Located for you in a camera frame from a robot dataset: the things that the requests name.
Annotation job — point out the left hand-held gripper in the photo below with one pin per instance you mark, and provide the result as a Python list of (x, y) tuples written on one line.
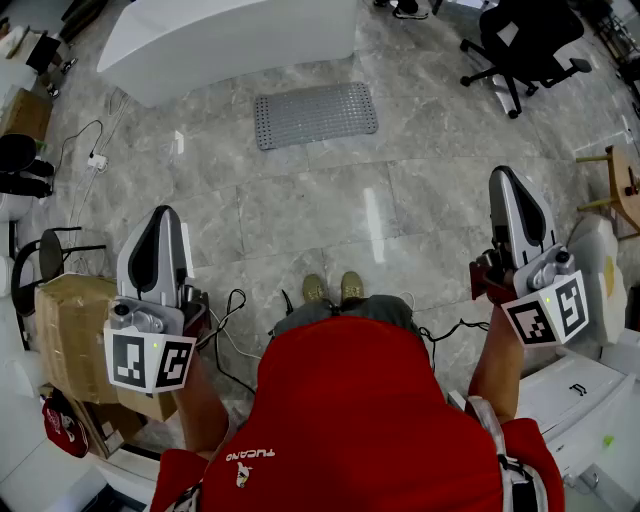
[(132, 360)]

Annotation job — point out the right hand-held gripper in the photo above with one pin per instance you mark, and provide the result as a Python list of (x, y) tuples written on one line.
[(545, 310)]

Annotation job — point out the grey studded bath mat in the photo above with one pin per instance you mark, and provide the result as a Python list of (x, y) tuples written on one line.
[(315, 115)]

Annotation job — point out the white bathtub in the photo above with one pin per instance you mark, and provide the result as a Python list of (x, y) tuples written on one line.
[(225, 45)]

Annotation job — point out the person's left forearm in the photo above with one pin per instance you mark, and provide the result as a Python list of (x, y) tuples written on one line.
[(200, 400)]

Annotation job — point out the person's right forearm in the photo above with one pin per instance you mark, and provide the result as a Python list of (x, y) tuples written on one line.
[(497, 370)]

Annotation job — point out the white cushion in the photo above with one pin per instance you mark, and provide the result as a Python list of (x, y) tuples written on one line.
[(597, 250)]

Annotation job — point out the black metal stool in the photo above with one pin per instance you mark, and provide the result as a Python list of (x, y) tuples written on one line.
[(50, 252)]

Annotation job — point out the wooden stool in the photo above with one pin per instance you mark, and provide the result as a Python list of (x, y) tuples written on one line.
[(625, 180)]

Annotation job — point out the white power strip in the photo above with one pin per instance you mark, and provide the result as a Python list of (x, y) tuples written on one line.
[(97, 162)]

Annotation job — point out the torn brown cardboard box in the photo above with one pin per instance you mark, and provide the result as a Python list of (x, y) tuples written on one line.
[(70, 340)]

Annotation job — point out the person's left olive shoe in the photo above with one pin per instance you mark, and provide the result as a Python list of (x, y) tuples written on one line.
[(314, 287)]

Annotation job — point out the person's olive shoe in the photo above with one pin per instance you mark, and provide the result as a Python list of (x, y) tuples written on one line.
[(352, 285), (314, 287)]

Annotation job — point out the person's grey trousers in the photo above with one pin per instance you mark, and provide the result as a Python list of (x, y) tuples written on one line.
[(380, 310)]

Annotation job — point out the person's right olive shoe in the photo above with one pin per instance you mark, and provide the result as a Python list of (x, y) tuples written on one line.
[(352, 285)]

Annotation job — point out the black office chair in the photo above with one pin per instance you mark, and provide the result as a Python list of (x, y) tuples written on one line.
[(525, 40)]

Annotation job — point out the white cabinet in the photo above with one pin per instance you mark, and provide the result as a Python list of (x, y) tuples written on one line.
[(570, 395)]

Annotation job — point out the red bag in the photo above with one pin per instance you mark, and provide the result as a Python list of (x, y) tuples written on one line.
[(65, 430)]

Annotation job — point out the person's red shirt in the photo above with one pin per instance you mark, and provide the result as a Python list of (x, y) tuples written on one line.
[(350, 410)]

